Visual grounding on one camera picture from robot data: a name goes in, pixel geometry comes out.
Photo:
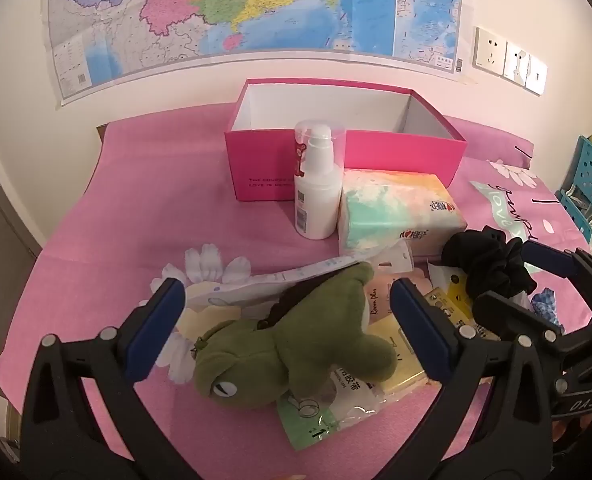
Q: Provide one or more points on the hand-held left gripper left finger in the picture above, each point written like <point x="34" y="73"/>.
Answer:
<point x="157" y="327"/>

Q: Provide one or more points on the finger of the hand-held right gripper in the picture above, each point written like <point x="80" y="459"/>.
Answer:
<point x="506" y="312"/>
<point x="551" y="259"/>

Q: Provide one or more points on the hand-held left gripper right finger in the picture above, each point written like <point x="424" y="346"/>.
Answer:
<point x="421" y="332"/>

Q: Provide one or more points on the blue patterned cloth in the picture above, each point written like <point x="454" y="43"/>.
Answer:
<point x="546" y="305"/>

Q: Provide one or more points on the peach pink pouch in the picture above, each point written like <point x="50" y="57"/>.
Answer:
<point x="381" y="305"/>

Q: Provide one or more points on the black scrunchie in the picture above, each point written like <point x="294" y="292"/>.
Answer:
<point x="486" y="260"/>

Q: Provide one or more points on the green plush toy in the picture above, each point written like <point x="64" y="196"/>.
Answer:
<point x="316" y="340"/>

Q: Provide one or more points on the pink cardboard box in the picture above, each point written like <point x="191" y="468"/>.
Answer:
<point x="266" y="160"/>

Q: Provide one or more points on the white yellow print packet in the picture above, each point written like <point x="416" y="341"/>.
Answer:
<point x="451" y="295"/>

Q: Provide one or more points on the blue basket rack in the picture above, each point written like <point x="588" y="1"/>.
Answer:
<point x="591" y="180"/>

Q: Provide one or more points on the pastel tissue pack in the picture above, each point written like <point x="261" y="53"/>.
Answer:
<point x="391" y="210"/>

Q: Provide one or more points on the pink daisy print blanket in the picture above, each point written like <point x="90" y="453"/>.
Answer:
<point x="151" y="200"/>

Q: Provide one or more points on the long white packet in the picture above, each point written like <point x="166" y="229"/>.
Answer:
<point x="276" y="280"/>

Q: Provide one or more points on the green white packet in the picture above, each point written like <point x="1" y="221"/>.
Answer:
<point x="316" y="425"/>

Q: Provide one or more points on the white pump bottle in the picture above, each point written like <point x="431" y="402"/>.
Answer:
<point x="316" y="200"/>

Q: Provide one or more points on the grey door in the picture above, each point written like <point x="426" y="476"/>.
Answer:
<point x="1" y="260"/>

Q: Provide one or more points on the white wall socket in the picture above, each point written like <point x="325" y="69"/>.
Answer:
<point x="490" y="50"/>

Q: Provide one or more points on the colourful wall map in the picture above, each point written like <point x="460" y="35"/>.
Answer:
<point x="226" y="10"/>

